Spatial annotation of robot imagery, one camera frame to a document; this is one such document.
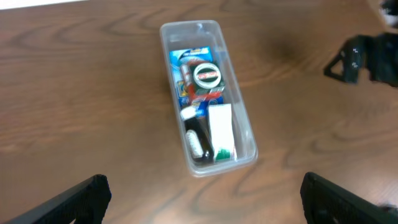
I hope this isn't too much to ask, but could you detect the dark bottle white cap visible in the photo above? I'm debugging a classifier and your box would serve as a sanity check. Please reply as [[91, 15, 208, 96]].
[[180, 106, 214, 164]]

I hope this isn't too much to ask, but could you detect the blue Kool Fever box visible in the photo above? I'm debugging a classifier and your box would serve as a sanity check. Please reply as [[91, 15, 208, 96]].
[[169, 46, 223, 117]]

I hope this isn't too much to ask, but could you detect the clear plastic container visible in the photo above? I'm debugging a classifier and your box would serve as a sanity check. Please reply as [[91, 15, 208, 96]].
[[160, 20, 257, 177]]

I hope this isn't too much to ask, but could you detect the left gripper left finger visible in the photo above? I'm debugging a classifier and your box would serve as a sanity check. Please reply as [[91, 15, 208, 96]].
[[7, 174, 112, 224]]

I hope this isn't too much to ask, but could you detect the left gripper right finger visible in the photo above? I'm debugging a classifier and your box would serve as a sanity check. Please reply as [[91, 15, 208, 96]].
[[300, 172, 397, 224]]

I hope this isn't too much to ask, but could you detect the red medicine box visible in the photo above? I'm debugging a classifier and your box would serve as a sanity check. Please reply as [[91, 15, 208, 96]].
[[180, 60, 225, 103]]

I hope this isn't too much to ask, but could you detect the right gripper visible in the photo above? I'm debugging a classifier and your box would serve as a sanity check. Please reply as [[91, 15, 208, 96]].
[[323, 32, 397, 87]]

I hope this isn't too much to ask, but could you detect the dark green round-label box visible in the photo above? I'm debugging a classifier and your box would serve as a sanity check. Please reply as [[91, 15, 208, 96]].
[[188, 61, 225, 96]]

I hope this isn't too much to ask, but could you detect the white green medicine box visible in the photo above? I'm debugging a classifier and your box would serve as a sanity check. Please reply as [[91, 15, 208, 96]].
[[208, 104, 237, 162]]

